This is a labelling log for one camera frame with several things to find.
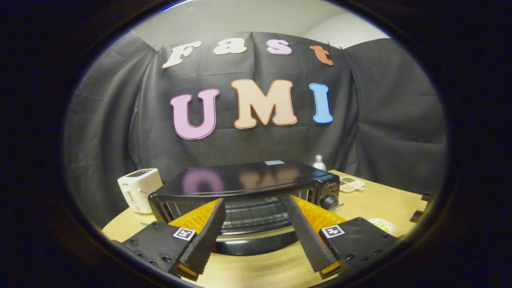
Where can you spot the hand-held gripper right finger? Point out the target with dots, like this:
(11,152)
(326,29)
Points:
(306,236)

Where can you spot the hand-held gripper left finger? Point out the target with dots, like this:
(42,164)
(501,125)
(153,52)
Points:
(208,232)

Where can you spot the black toaster oven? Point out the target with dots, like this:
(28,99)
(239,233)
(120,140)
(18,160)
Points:
(256,178)

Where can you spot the white pop-up toaster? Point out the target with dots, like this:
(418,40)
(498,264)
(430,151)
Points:
(138,188)

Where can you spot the white compartment dish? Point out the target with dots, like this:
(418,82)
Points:
(352,184)

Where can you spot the white bottle with silver cap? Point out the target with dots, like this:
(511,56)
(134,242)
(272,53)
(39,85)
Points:
(319,163)

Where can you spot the white square plate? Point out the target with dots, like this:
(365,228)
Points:
(382,226)

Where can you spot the black table clamp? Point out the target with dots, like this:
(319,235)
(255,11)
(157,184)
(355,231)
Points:
(426,196)
(416,216)

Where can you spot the black backdrop cloth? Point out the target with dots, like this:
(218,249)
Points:
(380,120)

